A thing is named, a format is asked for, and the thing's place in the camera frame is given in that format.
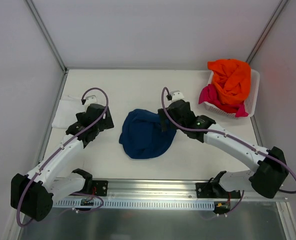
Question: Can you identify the blue t shirt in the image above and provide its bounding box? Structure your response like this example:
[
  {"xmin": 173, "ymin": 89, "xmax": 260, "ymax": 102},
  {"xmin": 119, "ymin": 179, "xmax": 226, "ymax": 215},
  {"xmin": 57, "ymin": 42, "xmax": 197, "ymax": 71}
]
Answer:
[{"xmin": 118, "ymin": 109, "xmax": 177, "ymax": 160}]

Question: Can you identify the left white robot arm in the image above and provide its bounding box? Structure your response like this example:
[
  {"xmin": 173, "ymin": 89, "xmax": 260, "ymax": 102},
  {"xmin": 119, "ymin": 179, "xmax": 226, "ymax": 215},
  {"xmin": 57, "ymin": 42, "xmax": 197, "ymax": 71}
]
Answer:
[{"xmin": 10, "ymin": 103, "xmax": 114, "ymax": 222}]

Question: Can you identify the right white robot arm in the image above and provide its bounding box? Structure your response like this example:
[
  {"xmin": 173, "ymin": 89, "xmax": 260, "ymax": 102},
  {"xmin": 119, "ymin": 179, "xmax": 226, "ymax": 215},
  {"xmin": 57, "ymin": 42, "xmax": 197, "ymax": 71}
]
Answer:
[{"xmin": 158, "ymin": 100, "xmax": 289, "ymax": 199}]

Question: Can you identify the folded white t shirt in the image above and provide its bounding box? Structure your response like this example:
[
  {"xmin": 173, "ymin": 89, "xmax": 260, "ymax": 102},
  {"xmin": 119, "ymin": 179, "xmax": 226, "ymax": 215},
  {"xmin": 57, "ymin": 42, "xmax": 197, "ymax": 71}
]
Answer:
[{"xmin": 51, "ymin": 95, "xmax": 85, "ymax": 129}]

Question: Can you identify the pink t shirt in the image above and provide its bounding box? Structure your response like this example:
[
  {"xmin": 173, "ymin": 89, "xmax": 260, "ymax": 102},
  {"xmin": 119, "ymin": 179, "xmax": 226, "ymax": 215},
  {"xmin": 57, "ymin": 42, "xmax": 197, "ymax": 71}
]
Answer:
[{"xmin": 198, "ymin": 84, "xmax": 249, "ymax": 118}]

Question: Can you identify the orange t shirt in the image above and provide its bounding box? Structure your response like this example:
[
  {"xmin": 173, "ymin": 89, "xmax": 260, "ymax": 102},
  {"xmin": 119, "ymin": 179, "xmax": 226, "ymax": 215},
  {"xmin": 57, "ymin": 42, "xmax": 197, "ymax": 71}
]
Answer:
[{"xmin": 207, "ymin": 59, "xmax": 251, "ymax": 105}]

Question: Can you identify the white plastic basket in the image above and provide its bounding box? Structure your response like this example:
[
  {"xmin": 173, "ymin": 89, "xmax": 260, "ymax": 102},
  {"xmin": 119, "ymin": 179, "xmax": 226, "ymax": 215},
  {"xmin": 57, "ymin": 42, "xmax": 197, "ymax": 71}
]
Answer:
[{"xmin": 204, "ymin": 69, "xmax": 260, "ymax": 119}]

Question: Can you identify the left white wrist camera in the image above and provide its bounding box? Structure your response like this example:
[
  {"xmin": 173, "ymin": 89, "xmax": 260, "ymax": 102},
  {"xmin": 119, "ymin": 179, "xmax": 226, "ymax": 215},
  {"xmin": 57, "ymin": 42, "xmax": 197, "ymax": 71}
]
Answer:
[{"xmin": 81, "ymin": 95, "xmax": 98, "ymax": 106}]

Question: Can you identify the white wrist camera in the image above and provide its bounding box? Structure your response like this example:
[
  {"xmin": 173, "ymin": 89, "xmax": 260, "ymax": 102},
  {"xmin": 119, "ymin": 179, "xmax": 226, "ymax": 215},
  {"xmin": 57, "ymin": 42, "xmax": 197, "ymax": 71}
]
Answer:
[
  {"xmin": 81, "ymin": 95, "xmax": 98, "ymax": 106},
  {"xmin": 166, "ymin": 90, "xmax": 185, "ymax": 102}
]

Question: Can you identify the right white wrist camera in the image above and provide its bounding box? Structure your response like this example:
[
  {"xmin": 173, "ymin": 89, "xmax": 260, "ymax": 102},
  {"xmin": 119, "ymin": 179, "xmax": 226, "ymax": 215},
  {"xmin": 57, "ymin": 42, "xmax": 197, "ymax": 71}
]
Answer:
[{"xmin": 166, "ymin": 90, "xmax": 185, "ymax": 102}]

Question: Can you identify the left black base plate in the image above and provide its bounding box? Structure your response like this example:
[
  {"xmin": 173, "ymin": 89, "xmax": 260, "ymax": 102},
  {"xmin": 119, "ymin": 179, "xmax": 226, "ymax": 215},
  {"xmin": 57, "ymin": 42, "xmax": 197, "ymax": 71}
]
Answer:
[{"xmin": 92, "ymin": 180, "xmax": 109, "ymax": 197}]

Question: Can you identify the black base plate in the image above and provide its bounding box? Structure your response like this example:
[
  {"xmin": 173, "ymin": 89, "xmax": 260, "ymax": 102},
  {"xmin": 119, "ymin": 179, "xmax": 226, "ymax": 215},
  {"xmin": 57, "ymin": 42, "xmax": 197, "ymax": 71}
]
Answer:
[
  {"xmin": 195, "ymin": 182, "xmax": 241, "ymax": 199},
  {"xmin": 92, "ymin": 180, "xmax": 109, "ymax": 197}
]

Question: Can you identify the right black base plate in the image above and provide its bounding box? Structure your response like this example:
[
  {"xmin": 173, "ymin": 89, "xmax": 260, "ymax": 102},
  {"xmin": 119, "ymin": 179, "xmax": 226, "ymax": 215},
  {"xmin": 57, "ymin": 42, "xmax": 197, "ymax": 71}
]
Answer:
[{"xmin": 195, "ymin": 182, "xmax": 241, "ymax": 199}]

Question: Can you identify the aluminium mounting rail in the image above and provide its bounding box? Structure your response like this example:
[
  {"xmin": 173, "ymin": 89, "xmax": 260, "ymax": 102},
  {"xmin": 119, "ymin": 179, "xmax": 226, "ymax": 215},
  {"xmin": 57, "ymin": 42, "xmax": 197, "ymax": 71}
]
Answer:
[{"xmin": 50, "ymin": 177, "xmax": 289, "ymax": 203}]

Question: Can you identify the white slotted cable duct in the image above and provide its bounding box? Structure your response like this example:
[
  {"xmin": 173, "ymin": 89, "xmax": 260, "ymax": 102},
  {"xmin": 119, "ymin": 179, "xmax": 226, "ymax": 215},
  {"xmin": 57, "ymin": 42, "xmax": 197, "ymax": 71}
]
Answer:
[{"xmin": 53, "ymin": 197, "xmax": 215, "ymax": 211}]

